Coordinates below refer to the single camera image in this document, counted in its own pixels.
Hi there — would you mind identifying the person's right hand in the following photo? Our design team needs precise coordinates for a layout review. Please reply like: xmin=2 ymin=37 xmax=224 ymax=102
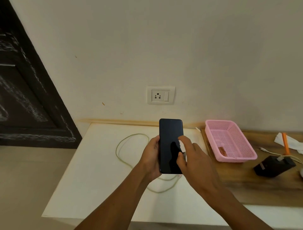
xmin=176 ymin=135 xmax=225 ymax=197

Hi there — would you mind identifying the person's left hand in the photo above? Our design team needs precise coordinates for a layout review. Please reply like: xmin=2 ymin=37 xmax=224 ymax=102
xmin=140 ymin=135 xmax=164 ymax=183

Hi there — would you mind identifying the black smartphone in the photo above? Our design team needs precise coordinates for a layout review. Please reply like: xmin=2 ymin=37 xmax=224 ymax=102
xmin=158 ymin=118 xmax=184 ymax=175

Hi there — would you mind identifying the white charging cable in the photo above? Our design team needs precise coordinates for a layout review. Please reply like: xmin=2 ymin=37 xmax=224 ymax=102
xmin=115 ymin=133 xmax=183 ymax=194

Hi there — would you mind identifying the person's right forearm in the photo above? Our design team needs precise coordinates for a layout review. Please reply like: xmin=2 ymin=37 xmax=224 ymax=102
xmin=203 ymin=186 xmax=275 ymax=230

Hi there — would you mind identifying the person's left forearm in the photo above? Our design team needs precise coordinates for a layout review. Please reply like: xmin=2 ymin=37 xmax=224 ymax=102
xmin=74 ymin=163 xmax=152 ymax=230

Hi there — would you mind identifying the brown wooden board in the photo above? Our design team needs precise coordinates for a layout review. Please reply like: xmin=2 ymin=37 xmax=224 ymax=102
xmin=200 ymin=129 xmax=303 ymax=208

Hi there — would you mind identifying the pink plastic basket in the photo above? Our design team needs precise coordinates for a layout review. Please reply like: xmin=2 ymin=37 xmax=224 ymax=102
xmin=205 ymin=119 xmax=258 ymax=163

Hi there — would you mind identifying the black power bank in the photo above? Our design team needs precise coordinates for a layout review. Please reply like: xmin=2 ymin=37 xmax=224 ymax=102
xmin=253 ymin=155 xmax=296 ymax=178

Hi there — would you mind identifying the orange pen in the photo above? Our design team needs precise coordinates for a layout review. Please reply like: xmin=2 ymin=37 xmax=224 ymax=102
xmin=282 ymin=132 xmax=290 ymax=155

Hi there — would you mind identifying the white crumpled tissue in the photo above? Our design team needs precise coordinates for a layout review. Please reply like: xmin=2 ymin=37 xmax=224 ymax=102
xmin=274 ymin=132 xmax=303 ymax=154

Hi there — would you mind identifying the black carved door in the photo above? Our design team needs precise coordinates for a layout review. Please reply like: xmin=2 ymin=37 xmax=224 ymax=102
xmin=0 ymin=0 xmax=83 ymax=149

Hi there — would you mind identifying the white wall socket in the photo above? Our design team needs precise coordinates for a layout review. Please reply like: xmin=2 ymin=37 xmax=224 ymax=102
xmin=147 ymin=86 xmax=176 ymax=106

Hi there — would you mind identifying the thin white loose cable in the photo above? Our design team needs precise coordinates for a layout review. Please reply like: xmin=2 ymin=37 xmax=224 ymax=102
xmin=258 ymin=147 xmax=288 ymax=157

